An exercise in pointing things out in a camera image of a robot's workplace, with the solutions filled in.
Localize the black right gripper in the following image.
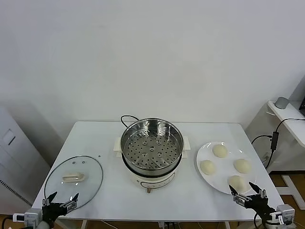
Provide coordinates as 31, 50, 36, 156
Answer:
228, 181, 277, 217

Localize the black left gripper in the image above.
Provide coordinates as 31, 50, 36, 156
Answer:
41, 191, 80, 225

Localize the white steamed baozi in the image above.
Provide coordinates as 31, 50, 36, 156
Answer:
228, 175, 248, 194
233, 158, 253, 174
212, 144, 228, 158
200, 159, 217, 176

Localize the round glass pot lid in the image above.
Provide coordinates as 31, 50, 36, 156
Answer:
44, 156, 104, 211

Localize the perforated steel steamer basket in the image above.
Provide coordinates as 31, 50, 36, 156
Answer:
120, 117, 184, 176

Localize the round white plate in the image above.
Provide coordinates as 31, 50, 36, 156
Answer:
196, 141, 258, 195

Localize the white grey cabinet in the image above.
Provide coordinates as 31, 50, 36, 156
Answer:
0, 106, 52, 215

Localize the cream electric cooker pot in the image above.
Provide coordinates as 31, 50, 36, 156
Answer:
113, 133, 192, 194

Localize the grey black monitor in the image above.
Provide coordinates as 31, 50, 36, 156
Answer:
288, 75, 305, 117

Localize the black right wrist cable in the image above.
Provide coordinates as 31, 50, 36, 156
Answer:
253, 211, 263, 229

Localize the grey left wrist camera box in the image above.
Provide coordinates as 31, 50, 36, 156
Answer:
12, 209, 43, 226

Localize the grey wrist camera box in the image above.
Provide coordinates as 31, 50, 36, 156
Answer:
12, 209, 43, 226
276, 204, 296, 225

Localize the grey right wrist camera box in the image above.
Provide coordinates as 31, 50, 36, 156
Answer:
276, 204, 296, 225

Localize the black cable with adapter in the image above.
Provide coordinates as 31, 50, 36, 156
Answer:
251, 117, 305, 170

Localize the black cooker power cable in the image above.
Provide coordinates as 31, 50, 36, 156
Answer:
120, 115, 141, 129

